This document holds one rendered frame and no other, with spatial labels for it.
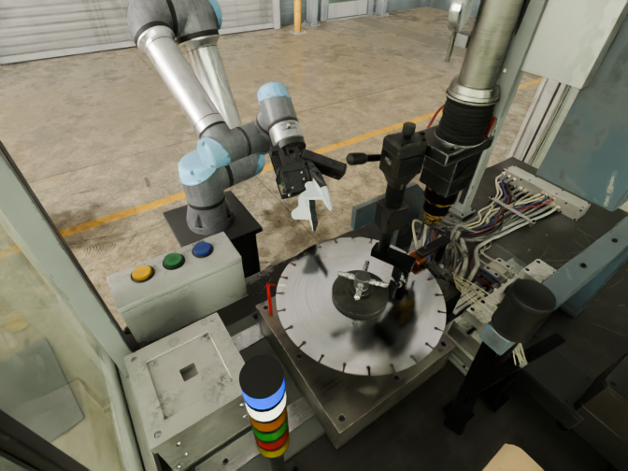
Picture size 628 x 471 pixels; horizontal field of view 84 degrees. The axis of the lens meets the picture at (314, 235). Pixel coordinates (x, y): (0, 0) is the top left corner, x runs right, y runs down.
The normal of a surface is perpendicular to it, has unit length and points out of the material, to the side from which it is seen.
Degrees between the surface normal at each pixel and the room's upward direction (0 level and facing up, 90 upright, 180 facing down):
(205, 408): 0
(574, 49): 90
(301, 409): 0
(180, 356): 0
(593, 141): 90
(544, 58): 90
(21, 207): 90
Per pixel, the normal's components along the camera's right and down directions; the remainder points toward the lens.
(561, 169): -0.83, 0.37
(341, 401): 0.02, -0.73
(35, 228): 0.55, 0.57
